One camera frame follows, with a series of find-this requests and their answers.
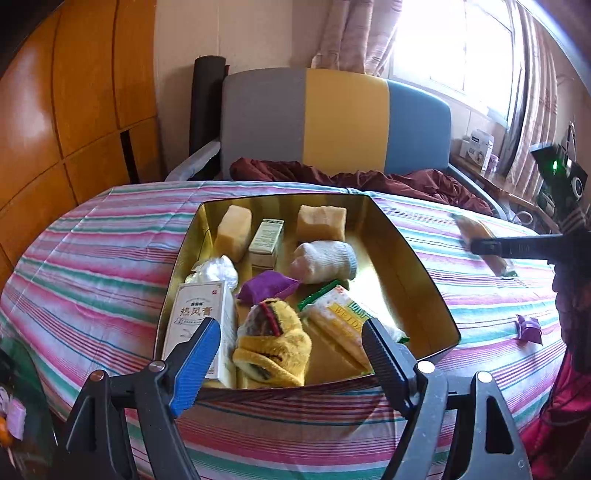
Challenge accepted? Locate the white sock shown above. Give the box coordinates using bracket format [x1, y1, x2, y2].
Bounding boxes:
[290, 240, 358, 284]

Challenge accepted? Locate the bright window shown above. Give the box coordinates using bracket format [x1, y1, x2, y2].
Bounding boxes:
[392, 0, 525, 125]

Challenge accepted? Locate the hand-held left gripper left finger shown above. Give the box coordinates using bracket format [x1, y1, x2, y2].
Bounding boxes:
[65, 318, 222, 480]

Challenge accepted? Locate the green white small box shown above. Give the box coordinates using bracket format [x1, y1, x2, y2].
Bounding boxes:
[248, 218, 284, 269]

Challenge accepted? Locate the gold tin box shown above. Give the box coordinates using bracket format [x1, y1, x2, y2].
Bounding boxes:
[154, 194, 461, 391]

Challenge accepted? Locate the white medicine carton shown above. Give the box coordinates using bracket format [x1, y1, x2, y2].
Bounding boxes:
[161, 281, 238, 388]

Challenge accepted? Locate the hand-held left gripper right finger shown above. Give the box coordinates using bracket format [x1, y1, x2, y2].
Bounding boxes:
[361, 318, 532, 480]

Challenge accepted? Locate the striped tablecloth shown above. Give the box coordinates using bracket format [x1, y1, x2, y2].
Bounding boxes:
[0, 180, 573, 480]

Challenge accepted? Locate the white plastic bag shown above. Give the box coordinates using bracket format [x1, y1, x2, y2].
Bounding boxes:
[185, 255, 240, 289]

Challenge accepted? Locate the yellow soap block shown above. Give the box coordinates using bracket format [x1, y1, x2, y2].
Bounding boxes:
[295, 204, 347, 241]
[216, 205, 254, 263]

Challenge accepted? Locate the grey yellow blue sofa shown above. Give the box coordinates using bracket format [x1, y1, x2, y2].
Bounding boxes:
[165, 67, 511, 217]

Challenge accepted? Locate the pink patterned curtain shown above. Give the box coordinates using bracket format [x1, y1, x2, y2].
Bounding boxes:
[310, 0, 402, 77]
[505, 0, 561, 199]

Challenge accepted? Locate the black rolled mat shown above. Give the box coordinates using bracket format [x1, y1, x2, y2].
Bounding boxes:
[189, 56, 228, 158]

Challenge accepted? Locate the wooden side desk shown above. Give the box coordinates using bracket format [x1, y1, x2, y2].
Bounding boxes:
[450, 154, 561, 232]

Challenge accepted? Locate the wooden wardrobe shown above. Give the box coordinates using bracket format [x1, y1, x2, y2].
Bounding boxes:
[0, 0, 167, 278]

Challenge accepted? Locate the person's red clothing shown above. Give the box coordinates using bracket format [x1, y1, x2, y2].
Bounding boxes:
[519, 355, 591, 480]

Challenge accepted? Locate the pink packet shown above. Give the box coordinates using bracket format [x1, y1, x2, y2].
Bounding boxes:
[7, 397, 26, 439]

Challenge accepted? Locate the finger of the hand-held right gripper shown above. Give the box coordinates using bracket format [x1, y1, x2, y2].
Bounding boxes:
[470, 233, 561, 261]

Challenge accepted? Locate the maroon blanket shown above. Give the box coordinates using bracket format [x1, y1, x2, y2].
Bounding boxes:
[230, 158, 495, 215]

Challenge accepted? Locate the white appliance box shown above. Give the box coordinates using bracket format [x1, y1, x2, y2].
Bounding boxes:
[461, 130, 495, 169]

